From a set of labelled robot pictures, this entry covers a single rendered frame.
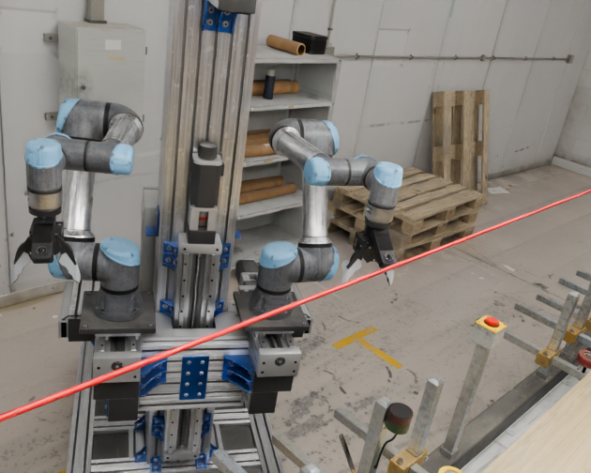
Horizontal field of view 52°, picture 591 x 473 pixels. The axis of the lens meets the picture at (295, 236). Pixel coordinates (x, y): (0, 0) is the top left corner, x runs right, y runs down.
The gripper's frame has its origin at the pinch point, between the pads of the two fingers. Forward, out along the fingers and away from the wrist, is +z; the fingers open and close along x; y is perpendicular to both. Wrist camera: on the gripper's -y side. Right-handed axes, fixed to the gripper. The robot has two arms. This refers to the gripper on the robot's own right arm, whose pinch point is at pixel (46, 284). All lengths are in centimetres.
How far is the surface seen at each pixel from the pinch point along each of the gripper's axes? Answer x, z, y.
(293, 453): -66, 46, -15
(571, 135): -619, 85, 566
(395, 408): -82, 14, -34
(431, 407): -102, 27, -20
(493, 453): -149, 70, 1
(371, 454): -80, 31, -32
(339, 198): -194, 97, 312
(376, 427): -80, 22, -32
